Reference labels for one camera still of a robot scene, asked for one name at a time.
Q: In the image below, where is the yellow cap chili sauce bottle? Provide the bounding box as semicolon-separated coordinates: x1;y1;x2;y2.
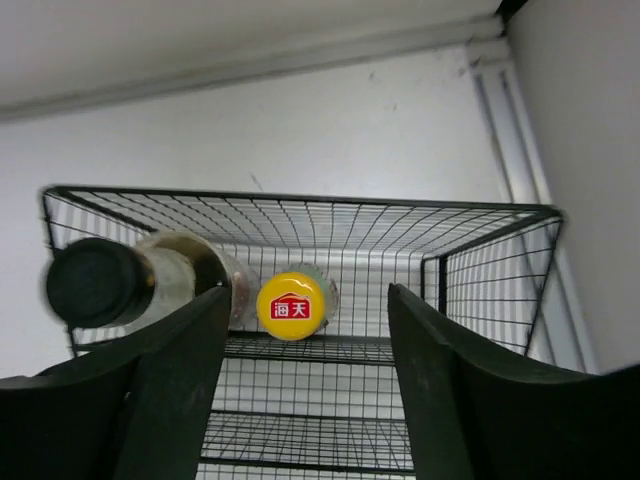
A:
256;263;339;341

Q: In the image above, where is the black wire rack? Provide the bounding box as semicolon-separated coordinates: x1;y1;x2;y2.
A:
41;185;563;479

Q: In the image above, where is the tall dark sauce bottle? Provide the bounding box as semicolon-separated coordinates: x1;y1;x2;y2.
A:
44;231;260;333

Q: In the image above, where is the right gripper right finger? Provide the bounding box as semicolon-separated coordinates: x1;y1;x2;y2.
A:
388;284;639;479

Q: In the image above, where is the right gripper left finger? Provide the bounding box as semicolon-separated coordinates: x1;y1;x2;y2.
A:
1;287;230;479

